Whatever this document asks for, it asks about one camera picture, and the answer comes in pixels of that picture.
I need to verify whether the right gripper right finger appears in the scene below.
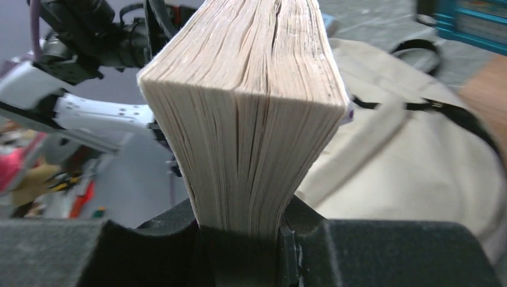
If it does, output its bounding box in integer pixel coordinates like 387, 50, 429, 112
278, 197, 500, 287

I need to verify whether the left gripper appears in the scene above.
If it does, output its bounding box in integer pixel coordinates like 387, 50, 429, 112
115, 1, 197, 69

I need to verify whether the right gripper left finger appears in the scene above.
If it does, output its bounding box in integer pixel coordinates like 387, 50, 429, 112
1, 200, 197, 286

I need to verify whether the purple treehouse book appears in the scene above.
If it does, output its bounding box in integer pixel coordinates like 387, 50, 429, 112
138, 1, 350, 240

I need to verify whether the beige canvas backpack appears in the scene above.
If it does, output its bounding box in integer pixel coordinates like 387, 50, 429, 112
296, 39, 506, 263

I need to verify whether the light blue book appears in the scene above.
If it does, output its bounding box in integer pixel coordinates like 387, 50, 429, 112
322, 13, 339, 36

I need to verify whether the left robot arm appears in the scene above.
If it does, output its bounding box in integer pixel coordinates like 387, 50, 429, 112
1, 1, 201, 154

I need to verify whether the wooden board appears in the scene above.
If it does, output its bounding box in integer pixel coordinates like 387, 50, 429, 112
459, 55, 507, 155

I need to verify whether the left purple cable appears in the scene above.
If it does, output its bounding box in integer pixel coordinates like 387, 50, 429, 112
28, 0, 42, 62

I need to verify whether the dark network switch box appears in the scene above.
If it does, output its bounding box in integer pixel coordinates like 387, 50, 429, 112
414, 0, 506, 56

